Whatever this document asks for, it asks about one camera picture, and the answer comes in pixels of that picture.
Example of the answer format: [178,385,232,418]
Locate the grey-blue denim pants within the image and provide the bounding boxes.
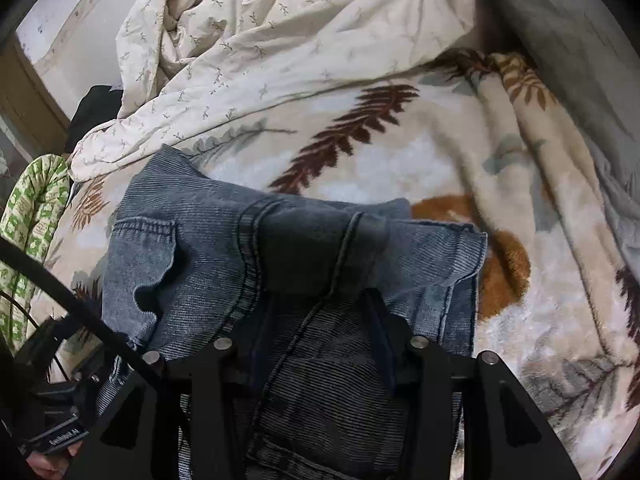
[102,148,488,479]

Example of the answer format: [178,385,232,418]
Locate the black clothing pile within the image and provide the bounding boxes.
[64,84,124,154]

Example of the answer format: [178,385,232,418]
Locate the person's left hand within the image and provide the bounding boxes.
[26,441,82,480]

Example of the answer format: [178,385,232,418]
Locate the green white patterned quilt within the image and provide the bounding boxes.
[1,154,70,350]

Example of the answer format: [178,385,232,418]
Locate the leaf-print beige blanket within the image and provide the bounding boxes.
[46,50,639,479]

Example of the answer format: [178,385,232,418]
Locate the cream patterned duvet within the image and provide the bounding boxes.
[70,0,475,182]

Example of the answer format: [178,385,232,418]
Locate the grey quilted comforter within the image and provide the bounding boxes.
[494,0,639,259]

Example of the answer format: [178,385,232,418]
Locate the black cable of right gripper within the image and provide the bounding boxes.
[0,235,156,386]

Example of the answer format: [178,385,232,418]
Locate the brown wooden door frame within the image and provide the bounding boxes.
[1,34,70,155]

